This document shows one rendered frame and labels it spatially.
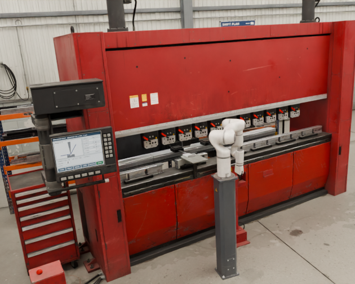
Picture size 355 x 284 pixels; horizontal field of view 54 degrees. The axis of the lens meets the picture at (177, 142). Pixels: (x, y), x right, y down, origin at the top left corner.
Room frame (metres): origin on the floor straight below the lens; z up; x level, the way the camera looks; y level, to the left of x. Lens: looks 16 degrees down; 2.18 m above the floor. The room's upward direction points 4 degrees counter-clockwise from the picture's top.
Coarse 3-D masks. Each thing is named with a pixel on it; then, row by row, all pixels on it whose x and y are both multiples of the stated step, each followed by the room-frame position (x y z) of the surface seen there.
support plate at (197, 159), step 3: (183, 156) 3.57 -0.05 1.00; (195, 156) 3.54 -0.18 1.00; (198, 156) 3.54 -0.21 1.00; (186, 159) 3.46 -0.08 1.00; (189, 159) 3.44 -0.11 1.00; (192, 159) 3.44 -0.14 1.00; (195, 159) 3.43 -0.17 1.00; (198, 159) 3.43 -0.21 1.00; (201, 159) 3.42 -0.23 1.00; (204, 159) 3.41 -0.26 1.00; (207, 159) 3.41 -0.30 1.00; (192, 162) 3.35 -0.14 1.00; (195, 162) 3.35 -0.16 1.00; (198, 162) 3.36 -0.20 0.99
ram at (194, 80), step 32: (128, 64) 3.32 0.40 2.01; (160, 64) 3.47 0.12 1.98; (192, 64) 3.64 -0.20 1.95; (224, 64) 3.82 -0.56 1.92; (256, 64) 4.03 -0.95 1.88; (288, 64) 4.26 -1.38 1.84; (320, 64) 4.52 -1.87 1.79; (128, 96) 3.30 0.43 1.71; (160, 96) 3.45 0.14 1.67; (192, 96) 3.63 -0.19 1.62; (224, 96) 3.82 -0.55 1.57; (256, 96) 4.03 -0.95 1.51; (288, 96) 4.27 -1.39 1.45; (128, 128) 3.29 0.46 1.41; (160, 128) 3.44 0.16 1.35
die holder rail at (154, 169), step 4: (156, 164) 3.46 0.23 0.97; (160, 164) 3.45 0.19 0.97; (136, 168) 3.36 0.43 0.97; (140, 168) 3.35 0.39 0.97; (144, 168) 3.35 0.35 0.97; (148, 168) 3.38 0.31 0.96; (152, 168) 3.40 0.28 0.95; (156, 168) 3.42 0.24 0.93; (160, 168) 3.44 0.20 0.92; (120, 172) 3.28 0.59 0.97; (124, 172) 3.27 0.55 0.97; (128, 172) 3.27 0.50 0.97; (132, 172) 3.29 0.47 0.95; (136, 172) 3.31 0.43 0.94; (140, 172) 3.33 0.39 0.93; (144, 172) 3.35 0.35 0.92; (148, 172) 3.38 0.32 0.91; (152, 172) 3.40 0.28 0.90; (156, 172) 3.42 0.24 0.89; (160, 172) 3.43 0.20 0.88; (120, 176) 3.23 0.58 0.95; (124, 176) 3.25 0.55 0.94; (128, 176) 3.29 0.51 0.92; (132, 176) 3.29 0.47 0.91; (136, 176) 3.31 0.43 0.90
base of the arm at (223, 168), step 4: (220, 160) 2.88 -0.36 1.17; (224, 160) 2.87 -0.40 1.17; (228, 160) 2.88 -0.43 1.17; (220, 164) 2.88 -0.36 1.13; (224, 164) 2.87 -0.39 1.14; (228, 164) 2.88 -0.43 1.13; (220, 168) 2.88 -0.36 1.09; (224, 168) 2.87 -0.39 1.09; (228, 168) 2.88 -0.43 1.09; (216, 172) 3.00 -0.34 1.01; (220, 172) 2.88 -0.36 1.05; (224, 172) 2.87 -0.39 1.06; (228, 172) 2.88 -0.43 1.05; (216, 176) 2.91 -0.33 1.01; (220, 176) 2.88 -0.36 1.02; (224, 176) 2.87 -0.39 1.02; (228, 176) 2.86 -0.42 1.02; (232, 176) 2.88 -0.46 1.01
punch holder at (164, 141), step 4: (168, 128) 3.48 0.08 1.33; (172, 128) 3.50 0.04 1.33; (160, 132) 3.47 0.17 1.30; (164, 132) 3.46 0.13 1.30; (168, 132) 3.48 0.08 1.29; (172, 132) 3.50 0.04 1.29; (160, 136) 3.48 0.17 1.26; (164, 136) 3.46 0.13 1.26; (168, 136) 3.48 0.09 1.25; (172, 136) 3.50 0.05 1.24; (160, 140) 3.50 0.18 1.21; (164, 140) 3.45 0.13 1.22; (168, 140) 3.48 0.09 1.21; (172, 140) 3.50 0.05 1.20; (164, 144) 3.45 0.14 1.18
